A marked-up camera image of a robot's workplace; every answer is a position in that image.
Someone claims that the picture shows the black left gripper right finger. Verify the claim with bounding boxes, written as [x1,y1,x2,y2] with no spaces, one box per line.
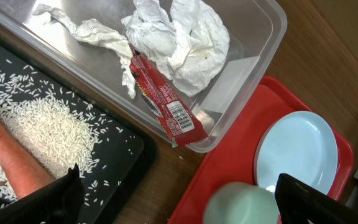
[274,173,358,224]

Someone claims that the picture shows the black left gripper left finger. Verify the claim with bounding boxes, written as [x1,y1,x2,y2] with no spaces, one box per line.
[0,165,84,224]

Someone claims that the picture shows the orange carrot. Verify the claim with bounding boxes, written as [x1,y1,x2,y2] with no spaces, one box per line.
[0,123,55,199]

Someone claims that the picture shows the mint green bowl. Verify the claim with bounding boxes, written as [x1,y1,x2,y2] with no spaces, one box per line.
[203,182,279,224]

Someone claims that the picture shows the pile of white rice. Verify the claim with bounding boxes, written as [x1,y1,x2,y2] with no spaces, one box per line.
[0,37,136,224]

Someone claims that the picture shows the black food waste tray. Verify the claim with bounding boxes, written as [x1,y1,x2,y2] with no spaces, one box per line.
[0,24,157,224]

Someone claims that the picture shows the clear plastic waste bin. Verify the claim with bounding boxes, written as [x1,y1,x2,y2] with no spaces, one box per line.
[0,0,288,154]

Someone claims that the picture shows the light blue plate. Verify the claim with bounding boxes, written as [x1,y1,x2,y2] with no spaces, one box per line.
[254,111,339,195]

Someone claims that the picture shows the red serving tray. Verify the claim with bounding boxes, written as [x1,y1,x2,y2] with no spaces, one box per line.
[166,75,355,224]

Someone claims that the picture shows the red snack wrapper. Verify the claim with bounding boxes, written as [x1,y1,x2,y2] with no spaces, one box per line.
[130,45,208,147]

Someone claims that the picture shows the twisted white tissue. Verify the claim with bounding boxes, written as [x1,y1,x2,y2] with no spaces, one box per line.
[32,4,136,99]

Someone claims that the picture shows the large crumpled white tissue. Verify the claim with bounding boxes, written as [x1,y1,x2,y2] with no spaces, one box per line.
[121,0,230,97]

